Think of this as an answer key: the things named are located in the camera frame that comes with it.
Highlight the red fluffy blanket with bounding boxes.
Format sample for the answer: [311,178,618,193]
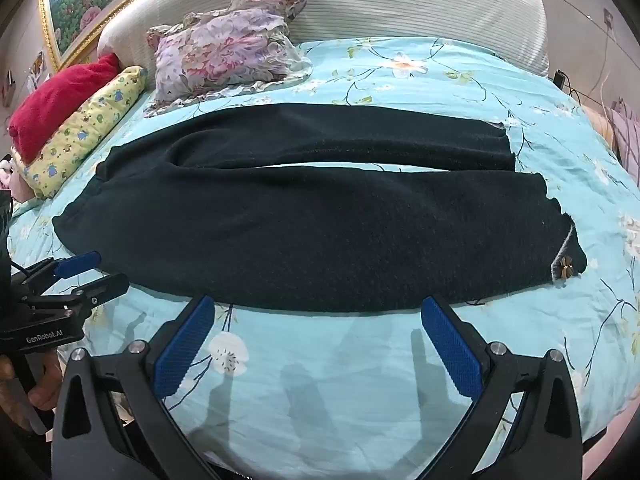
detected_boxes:
[7,52,123,163]

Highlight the small floral ruffled pillow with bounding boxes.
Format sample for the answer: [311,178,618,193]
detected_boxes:
[182,0,307,36]

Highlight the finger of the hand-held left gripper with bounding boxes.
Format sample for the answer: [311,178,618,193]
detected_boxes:
[11,251,104,297]
[25,273,130,317]

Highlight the black pants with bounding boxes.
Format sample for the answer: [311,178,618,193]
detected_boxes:
[51,102,588,313]

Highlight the blue floral bed sheet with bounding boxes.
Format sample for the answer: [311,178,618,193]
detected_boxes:
[7,36,640,466]

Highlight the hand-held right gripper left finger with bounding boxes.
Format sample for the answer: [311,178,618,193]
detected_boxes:
[51,295,236,480]

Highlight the yellow cartoon print pillow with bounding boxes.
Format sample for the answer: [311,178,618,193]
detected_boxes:
[20,65,148,200]

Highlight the large floral ruffled pillow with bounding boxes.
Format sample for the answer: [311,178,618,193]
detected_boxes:
[145,7,313,118]

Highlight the gold framed flower painting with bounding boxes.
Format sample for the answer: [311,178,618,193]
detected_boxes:
[39,0,201,72]

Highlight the white charging cable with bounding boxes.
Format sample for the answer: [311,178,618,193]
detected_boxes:
[596,25,615,113]

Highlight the white ribbed headboard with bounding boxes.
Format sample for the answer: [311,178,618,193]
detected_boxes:
[97,0,551,78]

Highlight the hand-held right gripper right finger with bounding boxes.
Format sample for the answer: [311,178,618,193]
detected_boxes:
[415,296,583,480]

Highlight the pink striped cloth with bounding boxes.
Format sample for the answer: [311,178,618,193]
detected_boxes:
[607,100,640,186]

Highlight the person's left hand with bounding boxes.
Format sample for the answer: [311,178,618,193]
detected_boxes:
[0,347,66,431]

